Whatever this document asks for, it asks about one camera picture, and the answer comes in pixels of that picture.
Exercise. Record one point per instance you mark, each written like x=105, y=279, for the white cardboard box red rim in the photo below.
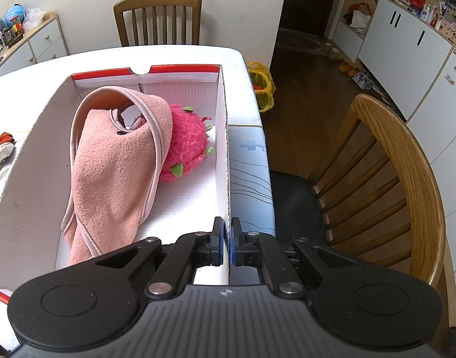
x=187, y=201

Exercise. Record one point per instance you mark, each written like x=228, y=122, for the red pot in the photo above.
x=417, y=1

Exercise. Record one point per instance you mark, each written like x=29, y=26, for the white sideboard wooden top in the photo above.
x=45, y=41

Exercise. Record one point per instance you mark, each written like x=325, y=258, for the yellow mesh bin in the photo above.
x=265, y=93

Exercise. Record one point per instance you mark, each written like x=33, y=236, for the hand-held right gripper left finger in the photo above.
x=220, y=247

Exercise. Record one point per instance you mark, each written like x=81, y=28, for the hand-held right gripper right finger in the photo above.
x=234, y=248

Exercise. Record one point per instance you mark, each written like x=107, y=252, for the white plastic bag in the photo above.
x=361, y=18

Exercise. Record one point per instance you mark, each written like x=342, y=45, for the clear plastic bag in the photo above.
x=34, y=18

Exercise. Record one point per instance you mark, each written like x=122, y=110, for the white refrigerator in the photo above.
x=447, y=119

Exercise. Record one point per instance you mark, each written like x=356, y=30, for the assorted small toys group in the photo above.
x=6, y=33

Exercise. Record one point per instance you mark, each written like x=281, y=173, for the blue globe toy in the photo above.
x=15, y=13

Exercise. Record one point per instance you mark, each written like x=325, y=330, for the black seat cushion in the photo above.
x=295, y=201

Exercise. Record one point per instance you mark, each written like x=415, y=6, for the dark brown wooden chair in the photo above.
x=157, y=0

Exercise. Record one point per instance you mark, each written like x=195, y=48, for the pale blue printed table mat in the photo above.
x=250, y=179

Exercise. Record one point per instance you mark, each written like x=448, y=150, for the white patterned shoes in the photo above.
x=363, y=80

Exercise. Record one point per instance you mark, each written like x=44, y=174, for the orange slippers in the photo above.
x=349, y=69

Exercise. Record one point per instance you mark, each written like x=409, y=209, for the pink fleece garment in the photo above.
x=112, y=164

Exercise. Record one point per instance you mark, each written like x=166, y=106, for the pink plush dragon fruit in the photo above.
x=187, y=138

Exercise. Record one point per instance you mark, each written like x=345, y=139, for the oak wooden chair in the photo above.
x=410, y=149

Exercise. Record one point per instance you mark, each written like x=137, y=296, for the dark doormat rug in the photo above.
x=298, y=41

